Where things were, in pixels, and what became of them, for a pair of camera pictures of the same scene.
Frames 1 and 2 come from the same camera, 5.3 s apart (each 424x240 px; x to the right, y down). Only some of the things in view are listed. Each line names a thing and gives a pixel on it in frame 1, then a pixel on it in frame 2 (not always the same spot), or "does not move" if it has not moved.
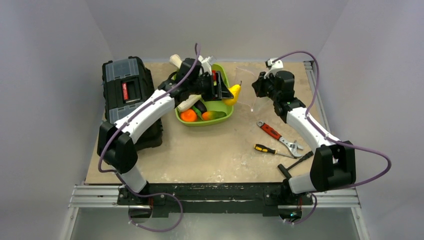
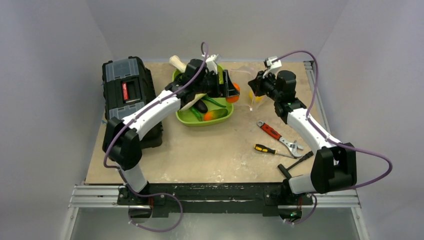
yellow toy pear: (235, 89) to (257, 99)
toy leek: (176, 60) does not move
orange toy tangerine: (189, 115) to (234, 98)
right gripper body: (260, 87) does not move
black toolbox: (127, 82) does not move
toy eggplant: (200, 106) does not move
